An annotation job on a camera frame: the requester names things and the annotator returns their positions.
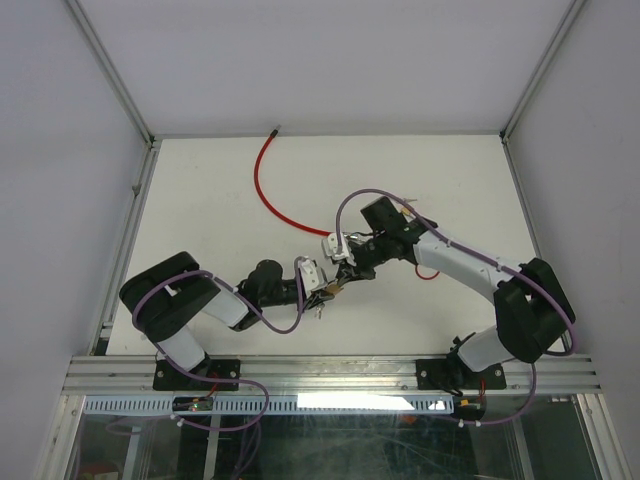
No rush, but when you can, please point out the red thin-cable padlock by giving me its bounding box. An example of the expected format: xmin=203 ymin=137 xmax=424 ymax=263
xmin=414 ymin=265 xmax=440 ymax=281

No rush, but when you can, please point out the thick red cable lock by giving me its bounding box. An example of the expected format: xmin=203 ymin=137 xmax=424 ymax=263
xmin=252 ymin=124 xmax=332 ymax=237

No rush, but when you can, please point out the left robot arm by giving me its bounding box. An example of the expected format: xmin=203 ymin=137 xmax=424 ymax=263
xmin=119 ymin=251 xmax=334 ymax=389

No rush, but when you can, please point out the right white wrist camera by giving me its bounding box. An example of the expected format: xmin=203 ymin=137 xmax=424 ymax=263
xmin=321 ymin=232 xmax=354 ymax=265

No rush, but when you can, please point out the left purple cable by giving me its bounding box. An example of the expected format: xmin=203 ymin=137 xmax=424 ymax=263
xmin=130 ymin=255 xmax=309 ymax=341

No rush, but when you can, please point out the purple cable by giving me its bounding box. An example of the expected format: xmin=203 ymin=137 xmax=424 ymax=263
xmin=333 ymin=188 xmax=581 ymax=426
xmin=130 ymin=255 xmax=309 ymax=341

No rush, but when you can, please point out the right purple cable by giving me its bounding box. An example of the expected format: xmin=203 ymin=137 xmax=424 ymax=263
xmin=333 ymin=188 xmax=581 ymax=426

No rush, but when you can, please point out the white slotted cable duct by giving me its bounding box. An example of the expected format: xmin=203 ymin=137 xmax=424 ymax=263
xmin=83 ymin=392 xmax=454 ymax=417

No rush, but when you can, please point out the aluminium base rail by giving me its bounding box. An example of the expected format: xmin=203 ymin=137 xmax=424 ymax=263
xmin=62 ymin=354 xmax=602 ymax=396

